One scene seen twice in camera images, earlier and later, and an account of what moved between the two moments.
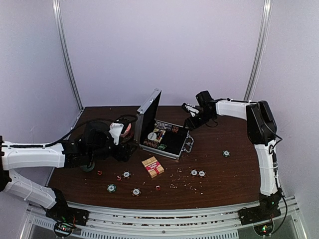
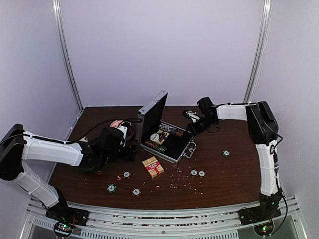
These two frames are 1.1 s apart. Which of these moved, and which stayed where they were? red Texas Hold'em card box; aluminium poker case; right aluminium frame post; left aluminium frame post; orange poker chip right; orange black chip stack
Moved: aluminium poker case; orange black chip stack
Stayed: left aluminium frame post; orange poker chip right; red Texas Hold'em card box; right aluminium frame post
